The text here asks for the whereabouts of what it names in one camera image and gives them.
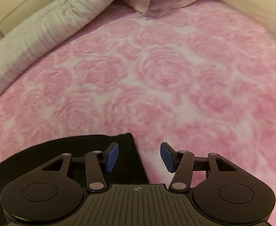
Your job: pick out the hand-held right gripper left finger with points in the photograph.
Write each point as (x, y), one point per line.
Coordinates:
(112, 156)

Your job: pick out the black garment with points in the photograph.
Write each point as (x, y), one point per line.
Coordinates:
(128, 160)

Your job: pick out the pink rose print blanket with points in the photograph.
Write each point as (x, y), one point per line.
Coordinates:
(156, 75)

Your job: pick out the beige padded bed headboard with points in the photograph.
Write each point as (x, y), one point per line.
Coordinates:
(257, 2)

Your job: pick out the grey ribbed quilt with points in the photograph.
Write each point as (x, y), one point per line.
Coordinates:
(39, 33)

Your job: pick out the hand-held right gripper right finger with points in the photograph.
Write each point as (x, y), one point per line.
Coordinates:
(166, 156)

